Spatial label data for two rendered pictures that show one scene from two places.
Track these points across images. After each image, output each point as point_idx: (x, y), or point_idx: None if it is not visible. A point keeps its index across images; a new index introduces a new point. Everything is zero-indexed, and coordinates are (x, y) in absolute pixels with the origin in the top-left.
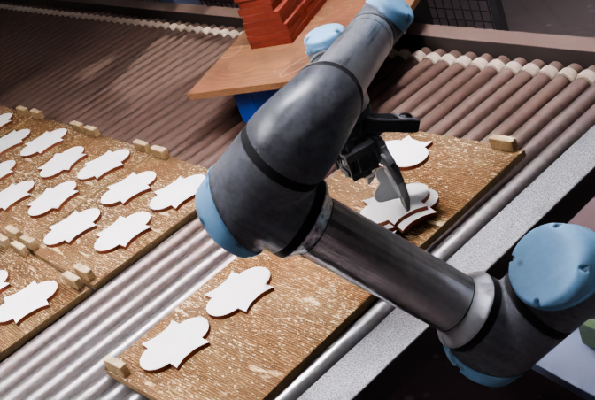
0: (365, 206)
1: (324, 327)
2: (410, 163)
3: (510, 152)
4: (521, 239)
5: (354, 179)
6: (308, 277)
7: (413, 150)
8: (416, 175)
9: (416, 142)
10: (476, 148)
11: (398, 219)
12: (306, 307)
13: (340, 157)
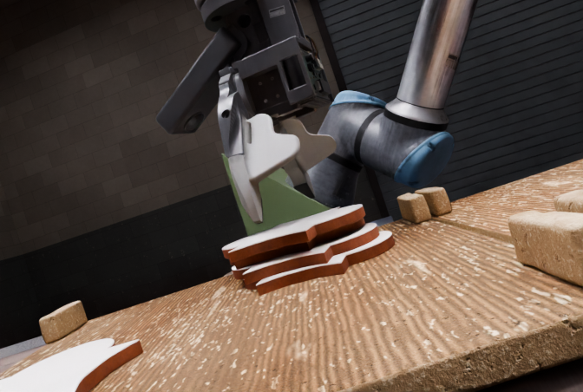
0: (291, 297)
1: (553, 171)
2: (98, 344)
3: (84, 324)
4: (357, 92)
5: (330, 96)
6: (540, 200)
7: (24, 375)
8: (146, 333)
9: None
10: (48, 349)
11: (325, 211)
12: (569, 177)
13: (317, 50)
